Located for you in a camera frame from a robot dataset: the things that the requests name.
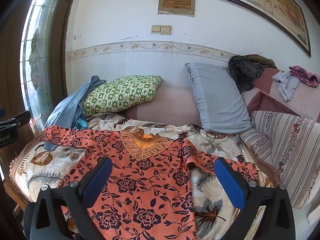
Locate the orange floral garment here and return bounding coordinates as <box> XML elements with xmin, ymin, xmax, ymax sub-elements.
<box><xmin>39</xmin><ymin>125</ymin><xmax>261</xmax><ymax>240</ymax></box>

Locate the beige leaf-pattern blanket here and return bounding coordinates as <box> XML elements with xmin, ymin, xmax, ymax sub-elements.
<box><xmin>9</xmin><ymin>114</ymin><xmax>272</xmax><ymax>239</ymax></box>

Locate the blue knit sweater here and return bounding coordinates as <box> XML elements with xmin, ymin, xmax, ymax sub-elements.
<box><xmin>43</xmin><ymin>75</ymin><xmax>107</xmax><ymax>152</ymax></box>

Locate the striped floral cushion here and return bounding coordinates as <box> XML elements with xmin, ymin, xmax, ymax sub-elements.
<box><xmin>240</xmin><ymin>111</ymin><xmax>319</xmax><ymax>209</ymax></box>

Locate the green checkered pillow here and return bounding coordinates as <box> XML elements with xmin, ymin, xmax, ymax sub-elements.
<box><xmin>84</xmin><ymin>75</ymin><xmax>163</xmax><ymax>115</ymax></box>

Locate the stained glass wooden door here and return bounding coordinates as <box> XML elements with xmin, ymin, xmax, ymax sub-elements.
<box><xmin>0</xmin><ymin>0</ymin><xmax>78</xmax><ymax>160</ymax></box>

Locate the grey-blue pillow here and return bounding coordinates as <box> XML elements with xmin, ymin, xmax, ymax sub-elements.
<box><xmin>185</xmin><ymin>63</ymin><xmax>253</xmax><ymax>134</ymax></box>

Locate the pink quilted sofa cover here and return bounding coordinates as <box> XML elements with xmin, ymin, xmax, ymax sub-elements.
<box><xmin>241</xmin><ymin>68</ymin><xmax>320</xmax><ymax>122</ymax></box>

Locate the light grey small garment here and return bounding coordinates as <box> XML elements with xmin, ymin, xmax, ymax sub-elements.
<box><xmin>272</xmin><ymin>70</ymin><xmax>300</xmax><ymax>101</ymax></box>

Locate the magenta patterned garment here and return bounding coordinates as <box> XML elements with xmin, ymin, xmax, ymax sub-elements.
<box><xmin>289</xmin><ymin>66</ymin><xmax>320</xmax><ymax>87</ymax></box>

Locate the dark furry garment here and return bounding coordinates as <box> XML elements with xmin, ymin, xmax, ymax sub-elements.
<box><xmin>228</xmin><ymin>54</ymin><xmax>277</xmax><ymax>93</ymax></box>

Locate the pink quilted mattress cover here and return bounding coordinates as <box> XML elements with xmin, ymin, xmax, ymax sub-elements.
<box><xmin>125</xmin><ymin>85</ymin><xmax>201</xmax><ymax>126</ymax></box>

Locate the small framed plaque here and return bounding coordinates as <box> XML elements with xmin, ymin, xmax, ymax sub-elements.
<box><xmin>157</xmin><ymin>0</ymin><xmax>195</xmax><ymax>17</ymax></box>

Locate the wall light switch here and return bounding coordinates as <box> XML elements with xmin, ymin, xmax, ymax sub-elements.
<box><xmin>151</xmin><ymin>25</ymin><xmax>172</xmax><ymax>35</ymax></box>

